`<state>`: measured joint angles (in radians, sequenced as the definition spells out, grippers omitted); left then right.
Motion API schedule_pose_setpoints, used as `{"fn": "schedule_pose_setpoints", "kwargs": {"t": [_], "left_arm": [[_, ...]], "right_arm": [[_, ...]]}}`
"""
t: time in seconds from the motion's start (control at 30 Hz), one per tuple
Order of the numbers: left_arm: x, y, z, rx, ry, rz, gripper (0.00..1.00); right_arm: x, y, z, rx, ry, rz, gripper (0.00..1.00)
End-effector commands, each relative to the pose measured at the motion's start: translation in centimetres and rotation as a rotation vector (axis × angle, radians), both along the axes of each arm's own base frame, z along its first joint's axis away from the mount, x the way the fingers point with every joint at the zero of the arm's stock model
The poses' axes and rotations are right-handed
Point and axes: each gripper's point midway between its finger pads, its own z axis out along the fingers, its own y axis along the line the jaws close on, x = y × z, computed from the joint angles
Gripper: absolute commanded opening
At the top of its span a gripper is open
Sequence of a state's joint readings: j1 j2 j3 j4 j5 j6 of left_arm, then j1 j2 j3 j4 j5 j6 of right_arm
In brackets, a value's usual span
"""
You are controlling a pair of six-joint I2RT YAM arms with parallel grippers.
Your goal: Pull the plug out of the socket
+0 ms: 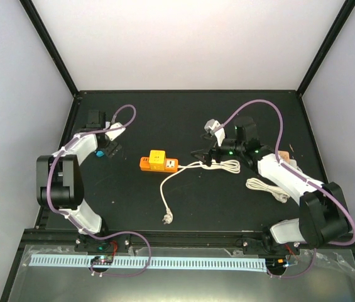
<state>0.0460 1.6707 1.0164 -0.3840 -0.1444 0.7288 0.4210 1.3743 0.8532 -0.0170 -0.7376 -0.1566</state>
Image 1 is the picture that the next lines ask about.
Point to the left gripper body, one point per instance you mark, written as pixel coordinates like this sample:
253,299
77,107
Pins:
111,150

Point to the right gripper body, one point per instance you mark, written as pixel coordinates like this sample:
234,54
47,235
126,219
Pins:
215,150

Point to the blue plug adapter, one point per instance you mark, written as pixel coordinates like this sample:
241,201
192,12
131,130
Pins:
99,153

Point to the orange power strip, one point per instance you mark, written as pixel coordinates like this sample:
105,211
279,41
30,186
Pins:
168,165

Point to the yellow cube socket adapter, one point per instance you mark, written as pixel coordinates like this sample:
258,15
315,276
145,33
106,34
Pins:
157,160

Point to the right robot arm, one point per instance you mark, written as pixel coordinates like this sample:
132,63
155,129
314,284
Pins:
321,219

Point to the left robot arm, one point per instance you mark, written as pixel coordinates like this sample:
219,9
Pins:
59,183

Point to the white socket adapter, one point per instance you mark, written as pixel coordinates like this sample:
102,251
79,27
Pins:
293,163

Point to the pink round object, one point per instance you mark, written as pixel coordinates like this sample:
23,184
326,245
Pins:
284,155

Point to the light blue slotted strip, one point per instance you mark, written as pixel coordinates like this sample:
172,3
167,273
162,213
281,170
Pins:
127,262

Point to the clear plastic sheet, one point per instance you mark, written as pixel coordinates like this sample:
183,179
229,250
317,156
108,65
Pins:
330,277

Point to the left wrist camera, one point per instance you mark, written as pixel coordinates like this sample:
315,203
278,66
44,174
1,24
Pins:
113,130

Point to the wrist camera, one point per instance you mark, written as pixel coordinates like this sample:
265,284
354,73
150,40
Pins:
113,130
215,129

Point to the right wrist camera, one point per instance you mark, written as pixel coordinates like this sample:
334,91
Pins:
215,129

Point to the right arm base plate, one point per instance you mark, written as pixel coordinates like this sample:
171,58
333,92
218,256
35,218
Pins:
264,244

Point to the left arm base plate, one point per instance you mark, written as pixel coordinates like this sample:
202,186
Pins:
85,243

